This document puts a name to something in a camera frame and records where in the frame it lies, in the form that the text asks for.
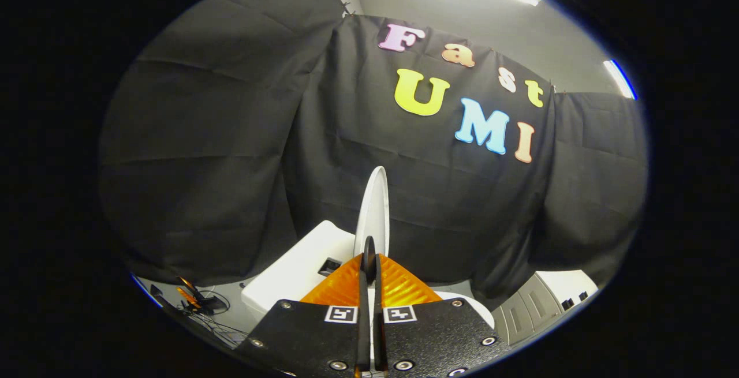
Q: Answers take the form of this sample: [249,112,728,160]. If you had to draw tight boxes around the white toilet lid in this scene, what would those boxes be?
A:
[353,166,391,309]

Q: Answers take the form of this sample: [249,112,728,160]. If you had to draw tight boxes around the small ceiling light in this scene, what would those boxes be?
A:
[603,59,637,100]

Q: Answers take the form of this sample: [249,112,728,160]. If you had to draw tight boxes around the orange and black tool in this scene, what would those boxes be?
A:
[176,276,229,315]

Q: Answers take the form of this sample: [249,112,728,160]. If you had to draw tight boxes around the white toilet bowl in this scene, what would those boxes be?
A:
[433,290,496,330]

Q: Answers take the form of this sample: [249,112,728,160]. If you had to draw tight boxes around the white toilet tank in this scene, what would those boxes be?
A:
[241,220,359,318]

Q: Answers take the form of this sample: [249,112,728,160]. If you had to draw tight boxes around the white panelled cabinet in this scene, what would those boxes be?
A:
[492,270,599,347]

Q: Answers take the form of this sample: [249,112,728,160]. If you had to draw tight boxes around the black backdrop cloth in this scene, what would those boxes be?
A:
[98,0,647,304]

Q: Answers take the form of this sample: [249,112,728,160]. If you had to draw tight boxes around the thin black floor cable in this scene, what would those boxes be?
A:
[193,309,250,348]

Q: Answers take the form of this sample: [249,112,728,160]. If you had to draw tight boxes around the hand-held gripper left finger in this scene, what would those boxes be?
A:
[237,237,373,378]

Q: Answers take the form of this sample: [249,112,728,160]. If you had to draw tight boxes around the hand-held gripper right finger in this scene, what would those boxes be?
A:
[372,239,509,377]

